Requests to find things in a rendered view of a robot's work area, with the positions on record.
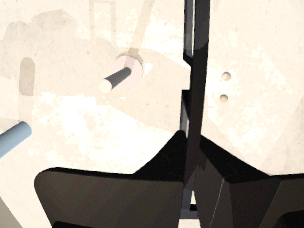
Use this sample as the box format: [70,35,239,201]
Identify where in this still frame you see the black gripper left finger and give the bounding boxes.
[33,130,188,228]

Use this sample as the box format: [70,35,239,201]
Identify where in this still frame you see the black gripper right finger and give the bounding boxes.
[193,134,304,228]

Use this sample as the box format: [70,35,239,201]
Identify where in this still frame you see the black glasses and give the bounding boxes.
[180,0,211,219]

